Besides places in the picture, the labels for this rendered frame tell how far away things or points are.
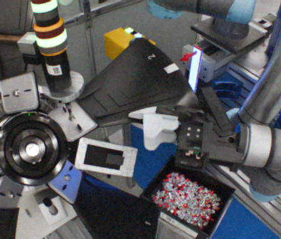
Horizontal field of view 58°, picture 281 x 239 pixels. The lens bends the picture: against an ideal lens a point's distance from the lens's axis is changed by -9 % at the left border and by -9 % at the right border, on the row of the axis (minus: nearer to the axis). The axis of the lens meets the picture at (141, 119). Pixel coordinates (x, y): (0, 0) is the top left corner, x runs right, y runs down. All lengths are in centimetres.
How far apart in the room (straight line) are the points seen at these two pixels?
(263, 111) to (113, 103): 30
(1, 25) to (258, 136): 49
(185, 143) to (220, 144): 6
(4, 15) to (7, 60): 8
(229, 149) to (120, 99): 22
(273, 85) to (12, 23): 49
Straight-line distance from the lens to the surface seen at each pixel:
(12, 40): 45
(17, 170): 45
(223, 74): 109
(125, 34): 95
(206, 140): 45
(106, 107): 52
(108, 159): 64
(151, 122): 48
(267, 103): 56
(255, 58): 116
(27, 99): 48
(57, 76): 43
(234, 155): 47
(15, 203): 55
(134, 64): 60
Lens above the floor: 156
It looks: 49 degrees down
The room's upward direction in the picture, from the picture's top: straight up
